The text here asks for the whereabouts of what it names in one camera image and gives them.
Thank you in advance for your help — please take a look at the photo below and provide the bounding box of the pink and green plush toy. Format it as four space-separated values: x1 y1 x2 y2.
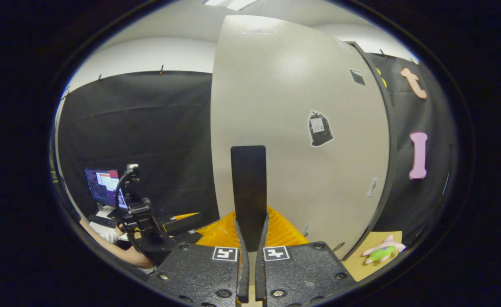
361 234 406 264

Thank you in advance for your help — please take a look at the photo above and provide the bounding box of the dark grey cabinet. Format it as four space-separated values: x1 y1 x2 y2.
346 41 400 261

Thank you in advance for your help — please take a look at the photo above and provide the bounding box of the black keyboard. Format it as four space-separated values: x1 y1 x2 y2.
88 214 118 228

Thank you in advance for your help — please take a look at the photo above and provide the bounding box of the black door handle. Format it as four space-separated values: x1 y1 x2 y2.
230 145 268 253

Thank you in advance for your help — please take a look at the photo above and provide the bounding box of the computer monitor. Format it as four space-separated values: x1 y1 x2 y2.
84 168 128 210

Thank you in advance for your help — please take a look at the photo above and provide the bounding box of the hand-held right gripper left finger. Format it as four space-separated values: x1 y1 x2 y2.
147 211 250 307

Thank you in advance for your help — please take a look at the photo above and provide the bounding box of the black backdrop cloth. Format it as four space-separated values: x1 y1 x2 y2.
57 51 458 256

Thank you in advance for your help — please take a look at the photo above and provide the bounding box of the beige cabinet door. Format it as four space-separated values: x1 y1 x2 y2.
210 15 392 261

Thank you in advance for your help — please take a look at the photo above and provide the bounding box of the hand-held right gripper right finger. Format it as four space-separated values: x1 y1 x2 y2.
255 207 357 307

